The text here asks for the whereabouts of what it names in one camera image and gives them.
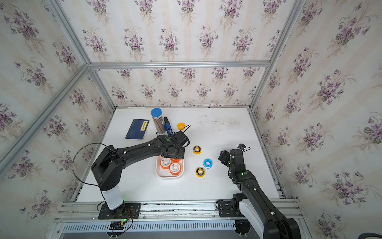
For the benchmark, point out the small yellow-black tape roll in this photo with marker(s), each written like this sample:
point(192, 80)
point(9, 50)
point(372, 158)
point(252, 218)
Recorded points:
point(200, 172)
point(197, 150)

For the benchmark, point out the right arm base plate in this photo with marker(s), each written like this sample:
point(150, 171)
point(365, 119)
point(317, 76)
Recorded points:
point(226, 209)

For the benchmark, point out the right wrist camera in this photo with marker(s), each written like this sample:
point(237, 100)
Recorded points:
point(241, 146)

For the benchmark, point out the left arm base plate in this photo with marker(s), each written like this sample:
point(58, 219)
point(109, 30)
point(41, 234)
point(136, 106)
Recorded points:
point(124, 211)

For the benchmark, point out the orange sealing tape roll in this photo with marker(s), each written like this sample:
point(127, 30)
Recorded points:
point(175, 168)
point(165, 163)
point(175, 160)

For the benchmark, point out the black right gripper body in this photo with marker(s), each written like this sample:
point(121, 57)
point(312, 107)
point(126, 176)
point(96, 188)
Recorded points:
point(226, 156)

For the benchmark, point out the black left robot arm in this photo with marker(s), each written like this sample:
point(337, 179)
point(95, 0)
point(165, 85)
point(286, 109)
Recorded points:
point(108, 166)

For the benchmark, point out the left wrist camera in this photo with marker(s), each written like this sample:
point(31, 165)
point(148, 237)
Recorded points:
point(180, 139)

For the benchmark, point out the yellow tape roll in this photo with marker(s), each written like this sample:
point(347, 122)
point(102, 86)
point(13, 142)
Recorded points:
point(181, 126)

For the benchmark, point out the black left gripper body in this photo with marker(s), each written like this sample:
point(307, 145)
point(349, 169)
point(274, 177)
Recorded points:
point(179, 154)

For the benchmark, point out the blue stapler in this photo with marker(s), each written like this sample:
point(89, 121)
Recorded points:
point(167, 127)

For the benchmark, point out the blue-lidded pencil tube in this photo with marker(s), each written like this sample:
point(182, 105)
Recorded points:
point(157, 116)

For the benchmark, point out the aluminium front rail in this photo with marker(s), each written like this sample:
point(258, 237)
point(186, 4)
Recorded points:
point(164, 210)

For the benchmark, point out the white plastic storage box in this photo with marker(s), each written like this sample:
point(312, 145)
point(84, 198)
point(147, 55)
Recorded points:
point(165, 174)

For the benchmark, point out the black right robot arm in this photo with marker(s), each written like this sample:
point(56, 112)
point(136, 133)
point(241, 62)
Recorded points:
point(251, 205)

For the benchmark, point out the dark blue book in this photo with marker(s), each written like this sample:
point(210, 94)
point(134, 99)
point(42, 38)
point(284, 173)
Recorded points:
point(137, 129)

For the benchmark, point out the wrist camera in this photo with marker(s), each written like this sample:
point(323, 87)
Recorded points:
point(180, 139)
point(241, 146)

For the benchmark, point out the blue-centred orange tape roll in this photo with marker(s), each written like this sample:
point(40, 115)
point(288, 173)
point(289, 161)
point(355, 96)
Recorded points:
point(208, 163)

